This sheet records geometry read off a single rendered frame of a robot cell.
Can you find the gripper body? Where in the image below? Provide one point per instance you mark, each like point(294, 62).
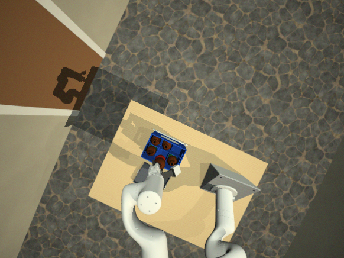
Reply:
point(154, 169)

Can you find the dark blue crate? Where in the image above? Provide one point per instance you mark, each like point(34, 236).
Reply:
point(177, 149)

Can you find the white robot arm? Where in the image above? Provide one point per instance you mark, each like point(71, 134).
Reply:
point(147, 195)

